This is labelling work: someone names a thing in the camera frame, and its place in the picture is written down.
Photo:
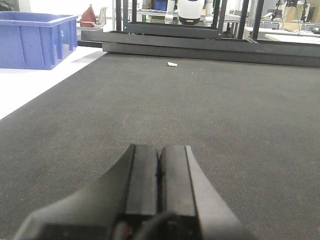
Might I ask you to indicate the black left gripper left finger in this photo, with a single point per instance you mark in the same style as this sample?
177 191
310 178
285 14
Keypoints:
127 190

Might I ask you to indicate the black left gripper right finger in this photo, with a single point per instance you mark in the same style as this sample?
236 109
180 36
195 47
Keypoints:
186 191

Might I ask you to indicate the dark grey woven mat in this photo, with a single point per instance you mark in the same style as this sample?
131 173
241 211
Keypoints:
253 128

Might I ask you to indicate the small white paper scrap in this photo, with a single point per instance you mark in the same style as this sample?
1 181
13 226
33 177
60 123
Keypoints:
172 64

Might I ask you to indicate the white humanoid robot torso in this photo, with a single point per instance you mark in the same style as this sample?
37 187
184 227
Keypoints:
189 11

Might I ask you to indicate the beige plastic chair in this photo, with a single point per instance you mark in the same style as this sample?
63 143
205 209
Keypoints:
101 21

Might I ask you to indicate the blue plastic bin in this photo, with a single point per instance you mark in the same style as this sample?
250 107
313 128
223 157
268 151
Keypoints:
36 41

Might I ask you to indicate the red cloth bag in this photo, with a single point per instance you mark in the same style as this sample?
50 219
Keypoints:
88 18

